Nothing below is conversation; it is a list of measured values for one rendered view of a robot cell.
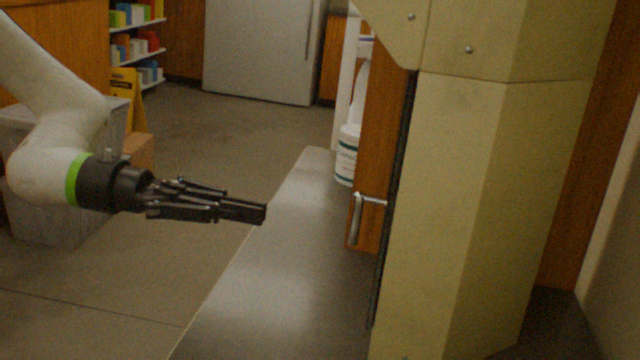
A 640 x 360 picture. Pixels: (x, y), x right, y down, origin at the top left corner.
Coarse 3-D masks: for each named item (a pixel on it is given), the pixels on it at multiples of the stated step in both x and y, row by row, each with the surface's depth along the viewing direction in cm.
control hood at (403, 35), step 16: (352, 0) 73; (368, 0) 72; (384, 0) 72; (400, 0) 71; (416, 0) 71; (368, 16) 73; (384, 16) 72; (400, 16) 72; (416, 16) 72; (384, 32) 73; (400, 32) 73; (416, 32) 72; (400, 48) 73; (416, 48) 73; (400, 64) 74; (416, 64) 74
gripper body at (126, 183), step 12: (132, 168) 93; (144, 168) 93; (120, 180) 91; (132, 180) 91; (144, 180) 92; (156, 180) 96; (120, 192) 90; (132, 192) 90; (144, 192) 91; (180, 192) 94; (120, 204) 91; (132, 204) 91
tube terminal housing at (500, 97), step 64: (448, 0) 70; (512, 0) 69; (576, 0) 74; (448, 64) 73; (512, 64) 72; (576, 64) 80; (448, 128) 76; (512, 128) 77; (576, 128) 86; (448, 192) 79; (512, 192) 82; (448, 256) 82; (512, 256) 89; (384, 320) 88; (448, 320) 86; (512, 320) 97
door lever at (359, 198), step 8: (360, 192) 87; (360, 200) 86; (368, 200) 86; (376, 200) 86; (384, 200) 86; (360, 208) 87; (384, 208) 86; (352, 216) 88; (360, 216) 88; (352, 224) 88; (360, 224) 89; (352, 232) 89; (352, 240) 89
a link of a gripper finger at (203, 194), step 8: (168, 184) 93; (176, 184) 94; (184, 184) 94; (184, 192) 93; (192, 192) 93; (200, 192) 93; (208, 192) 94; (224, 192) 93; (208, 200) 93; (216, 200) 94
